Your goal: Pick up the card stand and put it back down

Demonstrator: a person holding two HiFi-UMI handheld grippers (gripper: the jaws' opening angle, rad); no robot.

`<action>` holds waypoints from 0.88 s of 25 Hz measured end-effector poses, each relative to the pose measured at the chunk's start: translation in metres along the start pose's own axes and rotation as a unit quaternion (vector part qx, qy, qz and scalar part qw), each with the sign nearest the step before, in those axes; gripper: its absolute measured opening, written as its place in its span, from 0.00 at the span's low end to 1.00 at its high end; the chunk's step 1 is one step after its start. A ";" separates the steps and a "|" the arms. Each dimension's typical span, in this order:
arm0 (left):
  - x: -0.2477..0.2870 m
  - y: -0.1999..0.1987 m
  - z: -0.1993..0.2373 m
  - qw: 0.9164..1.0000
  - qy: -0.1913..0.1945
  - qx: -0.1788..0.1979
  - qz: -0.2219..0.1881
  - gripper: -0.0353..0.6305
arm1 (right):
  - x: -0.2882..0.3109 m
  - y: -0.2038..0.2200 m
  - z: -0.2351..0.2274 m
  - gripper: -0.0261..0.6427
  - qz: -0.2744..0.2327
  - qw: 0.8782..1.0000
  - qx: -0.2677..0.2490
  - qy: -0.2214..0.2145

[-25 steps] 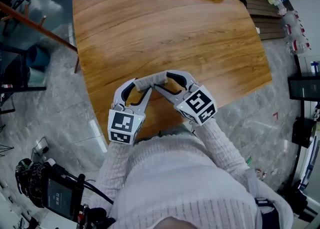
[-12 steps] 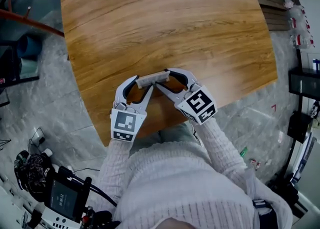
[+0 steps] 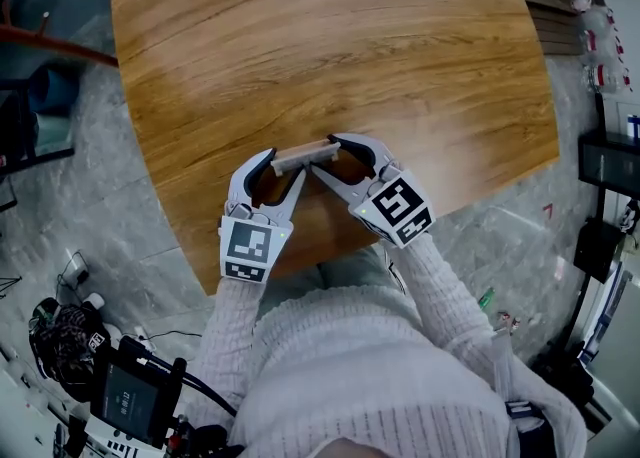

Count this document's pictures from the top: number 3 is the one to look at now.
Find person's grey trousers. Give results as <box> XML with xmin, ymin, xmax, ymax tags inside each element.
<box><xmin>262</xmin><ymin>244</ymin><xmax>407</xmax><ymax>317</ymax></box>

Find person's right forearm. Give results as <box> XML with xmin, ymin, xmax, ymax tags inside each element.
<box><xmin>384</xmin><ymin>233</ymin><xmax>506</xmax><ymax>362</ymax></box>

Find black screen device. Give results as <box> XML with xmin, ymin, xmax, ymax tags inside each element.
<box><xmin>89</xmin><ymin>335</ymin><xmax>187</xmax><ymax>450</ymax></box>

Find black box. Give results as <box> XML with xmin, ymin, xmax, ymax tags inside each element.
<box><xmin>572</xmin><ymin>218</ymin><xmax>627</xmax><ymax>285</ymax></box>

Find person's left forearm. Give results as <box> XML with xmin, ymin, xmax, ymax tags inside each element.
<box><xmin>192</xmin><ymin>275</ymin><xmax>274</xmax><ymax>427</ymax></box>

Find blue bin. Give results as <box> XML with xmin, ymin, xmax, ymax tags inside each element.
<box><xmin>28</xmin><ymin>65</ymin><xmax>82</xmax><ymax>123</ymax></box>

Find cluster of clear plastic bottles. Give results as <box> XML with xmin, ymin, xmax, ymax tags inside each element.
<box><xmin>552</xmin><ymin>0</ymin><xmax>632</xmax><ymax>94</ymax></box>

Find small beige card stand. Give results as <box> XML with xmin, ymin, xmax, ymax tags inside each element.
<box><xmin>272</xmin><ymin>140</ymin><xmax>342</xmax><ymax>178</ymax></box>

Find reddish brown curved bar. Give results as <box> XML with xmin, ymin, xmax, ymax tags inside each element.
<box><xmin>0</xmin><ymin>24</ymin><xmax>120</xmax><ymax>69</ymax></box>

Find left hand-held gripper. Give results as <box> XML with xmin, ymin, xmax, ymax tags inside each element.
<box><xmin>218</xmin><ymin>147</ymin><xmax>308</xmax><ymax>284</ymax></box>

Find person's white knit sweater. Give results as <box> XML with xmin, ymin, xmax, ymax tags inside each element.
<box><xmin>227</xmin><ymin>285</ymin><xmax>589</xmax><ymax>458</ymax></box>

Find grey shoulder strap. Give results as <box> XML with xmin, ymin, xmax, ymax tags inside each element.
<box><xmin>490</xmin><ymin>328</ymin><xmax>547</xmax><ymax>435</ymax></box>

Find stack of wooden planks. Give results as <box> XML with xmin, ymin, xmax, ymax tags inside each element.
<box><xmin>517</xmin><ymin>0</ymin><xmax>594</xmax><ymax>56</ymax></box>

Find thick black cable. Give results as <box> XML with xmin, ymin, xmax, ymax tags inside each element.
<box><xmin>149</xmin><ymin>353</ymin><xmax>239</xmax><ymax>420</ymax></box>

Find black metal stand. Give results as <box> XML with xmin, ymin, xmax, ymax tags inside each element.
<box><xmin>577</xmin><ymin>93</ymin><xmax>640</xmax><ymax>197</ymax></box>

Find black bag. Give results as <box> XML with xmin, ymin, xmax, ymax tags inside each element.
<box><xmin>530</xmin><ymin>338</ymin><xmax>614</xmax><ymax>435</ymax></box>

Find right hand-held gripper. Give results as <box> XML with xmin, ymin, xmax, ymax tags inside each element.
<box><xmin>310</xmin><ymin>132</ymin><xmax>436</xmax><ymax>250</ymax></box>

